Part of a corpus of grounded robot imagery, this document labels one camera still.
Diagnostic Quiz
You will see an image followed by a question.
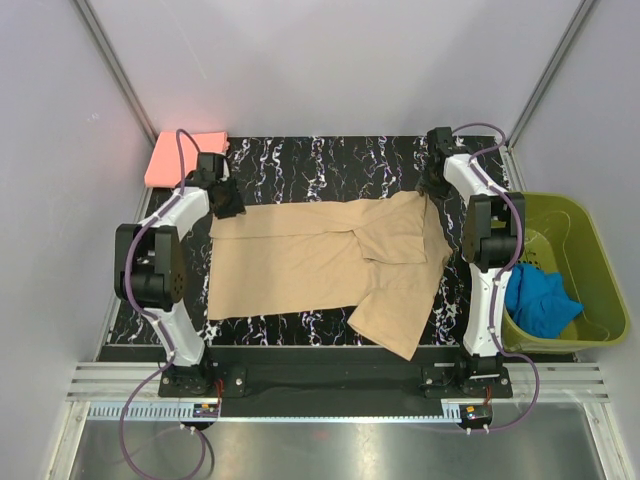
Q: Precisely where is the beige t shirt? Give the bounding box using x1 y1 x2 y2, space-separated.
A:
207 191 451 360

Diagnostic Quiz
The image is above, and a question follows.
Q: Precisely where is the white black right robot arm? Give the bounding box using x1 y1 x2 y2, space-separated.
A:
420 151 525 397

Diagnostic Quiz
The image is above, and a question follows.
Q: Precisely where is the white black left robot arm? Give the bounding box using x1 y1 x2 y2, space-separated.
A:
114 171 245 396

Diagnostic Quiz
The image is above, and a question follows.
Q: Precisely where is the folded pink t shirt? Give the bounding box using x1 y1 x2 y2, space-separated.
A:
144 131 229 189

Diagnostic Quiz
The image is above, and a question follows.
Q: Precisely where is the olive green plastic bin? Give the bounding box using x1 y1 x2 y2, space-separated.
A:
502 192 629 354

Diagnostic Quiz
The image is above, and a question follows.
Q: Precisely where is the blue t shirt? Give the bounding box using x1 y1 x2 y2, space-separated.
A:
505 263 584 339

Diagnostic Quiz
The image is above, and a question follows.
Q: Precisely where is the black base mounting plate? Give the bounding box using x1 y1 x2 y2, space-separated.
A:
94 344 576 420

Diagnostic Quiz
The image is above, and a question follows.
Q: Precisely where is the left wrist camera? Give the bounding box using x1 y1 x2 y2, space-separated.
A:
192 152 231 183

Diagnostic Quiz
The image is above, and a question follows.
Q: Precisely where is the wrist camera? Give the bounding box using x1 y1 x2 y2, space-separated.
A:
192 152 231 183
426 127 470 159

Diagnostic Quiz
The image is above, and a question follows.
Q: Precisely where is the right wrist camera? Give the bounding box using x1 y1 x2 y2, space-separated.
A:
426 127 470 159

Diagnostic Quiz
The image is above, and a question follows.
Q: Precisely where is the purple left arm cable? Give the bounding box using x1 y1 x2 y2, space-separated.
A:
119 128 214 480

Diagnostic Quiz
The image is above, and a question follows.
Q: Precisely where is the right aluminium corner post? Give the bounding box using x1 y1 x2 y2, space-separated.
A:
504 0 601 151

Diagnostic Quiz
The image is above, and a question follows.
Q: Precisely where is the aluminium corner post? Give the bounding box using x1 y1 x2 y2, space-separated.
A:
70 0 158 145
504 0 601 151

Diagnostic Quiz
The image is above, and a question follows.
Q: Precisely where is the aluminium frame rail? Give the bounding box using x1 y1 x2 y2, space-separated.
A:
66 362 609 423

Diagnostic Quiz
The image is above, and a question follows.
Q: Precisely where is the left aluminium corner post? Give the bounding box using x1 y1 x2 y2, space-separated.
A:
70 0 158 145

